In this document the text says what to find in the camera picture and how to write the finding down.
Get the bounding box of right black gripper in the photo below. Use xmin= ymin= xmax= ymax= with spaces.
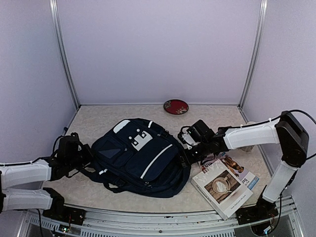
xmin=175 ymin=140 xmax=211 ymax=168

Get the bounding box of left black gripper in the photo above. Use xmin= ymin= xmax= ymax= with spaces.
xmin=67 ymin=143 xmax=95 ymax=171

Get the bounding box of navy blue backpack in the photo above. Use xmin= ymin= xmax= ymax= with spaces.
xmin=81 ymin=118 xmax=191 ymax=198

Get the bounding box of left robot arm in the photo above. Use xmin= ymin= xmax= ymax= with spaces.
xmin=0 ymin=133 xmax=93 ymax=220

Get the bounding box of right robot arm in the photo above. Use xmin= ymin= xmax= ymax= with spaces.
xmin=177 ymin=109 xmax=315 ymax=224

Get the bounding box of pink magazine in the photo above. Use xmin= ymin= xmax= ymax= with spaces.
xmin=199 ymin=161 xmax=214 ymax=173

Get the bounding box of white coffee cover book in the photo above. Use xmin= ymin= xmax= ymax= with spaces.
xmin=191 ymin=160 xmax=253 ymax=220

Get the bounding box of red floral round dish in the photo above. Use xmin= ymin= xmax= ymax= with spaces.
xmin=163 ymin=99 xmax=189 ymax=115

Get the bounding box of beige ceramic mug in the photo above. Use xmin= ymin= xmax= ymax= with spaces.
xmin=240 ymin=146 xmax=254 ymax=152

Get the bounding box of dog cover booklet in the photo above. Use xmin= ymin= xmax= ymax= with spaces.
xmin=219 ymin=152 xmax=259 ymax=190

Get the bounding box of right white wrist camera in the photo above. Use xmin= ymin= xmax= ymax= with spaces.
xmin=177 ymin=126 xmax=198 ymax=150

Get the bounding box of front aluminium rail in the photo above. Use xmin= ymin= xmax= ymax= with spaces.
xmin=17 ymin=195 xmax=307 ymax=237

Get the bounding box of left aluminium frame post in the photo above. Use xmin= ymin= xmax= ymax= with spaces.
xmin=48 ymin=0 xmax=81 ymax=111

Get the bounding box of aluminium frame post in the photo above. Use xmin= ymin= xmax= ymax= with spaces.
xmin=48 ymin=0 xmax=81 ymax=111
xmin=238 ymin=0 xmax=269 ymax=110

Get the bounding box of right aluminium frame post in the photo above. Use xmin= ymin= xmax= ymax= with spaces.
xmin=238 ymin=0 xmax=269 ymax=110

